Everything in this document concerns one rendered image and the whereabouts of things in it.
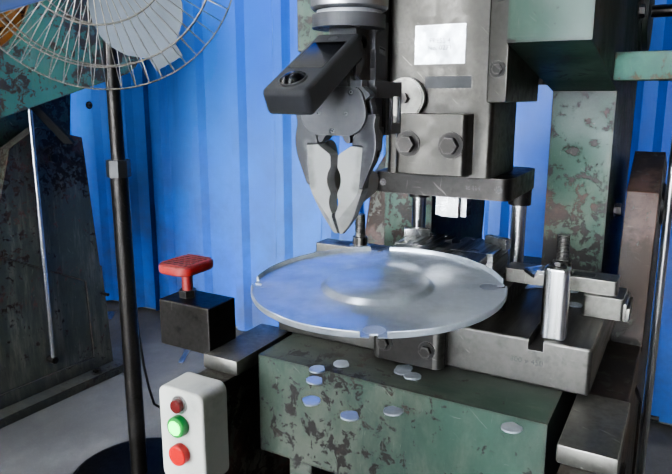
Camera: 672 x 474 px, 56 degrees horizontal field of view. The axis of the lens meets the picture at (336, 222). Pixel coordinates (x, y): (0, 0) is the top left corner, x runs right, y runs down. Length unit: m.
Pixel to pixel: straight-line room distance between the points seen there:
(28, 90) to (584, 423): 1.63
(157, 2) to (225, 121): 1.26
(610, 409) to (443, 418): 0.19
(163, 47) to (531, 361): 1.01
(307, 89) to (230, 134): 2.07
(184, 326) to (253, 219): 1.66
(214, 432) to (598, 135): 0.73
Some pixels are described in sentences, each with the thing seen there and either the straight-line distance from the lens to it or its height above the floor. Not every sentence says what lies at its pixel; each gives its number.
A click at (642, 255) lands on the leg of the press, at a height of 0.74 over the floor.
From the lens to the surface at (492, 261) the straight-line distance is 0.91.
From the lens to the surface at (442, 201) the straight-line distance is 0.94.
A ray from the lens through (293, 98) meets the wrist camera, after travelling 0.53.
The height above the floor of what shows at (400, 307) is 0.78.
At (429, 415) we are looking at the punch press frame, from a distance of 0.80.
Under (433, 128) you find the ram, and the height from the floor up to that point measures 0.96.
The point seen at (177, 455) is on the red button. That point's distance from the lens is 0.89.
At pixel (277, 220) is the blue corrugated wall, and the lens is 2.47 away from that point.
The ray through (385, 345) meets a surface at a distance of 0.85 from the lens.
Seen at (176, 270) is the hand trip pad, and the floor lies 0.76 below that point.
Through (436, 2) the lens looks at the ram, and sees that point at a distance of 0.88.
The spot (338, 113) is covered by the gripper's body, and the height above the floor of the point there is 0.98.
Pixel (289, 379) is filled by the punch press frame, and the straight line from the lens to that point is 0.88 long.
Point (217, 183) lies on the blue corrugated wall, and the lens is 2.67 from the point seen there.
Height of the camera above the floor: 1.00
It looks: 11 degrees down
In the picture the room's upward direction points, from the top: straight up
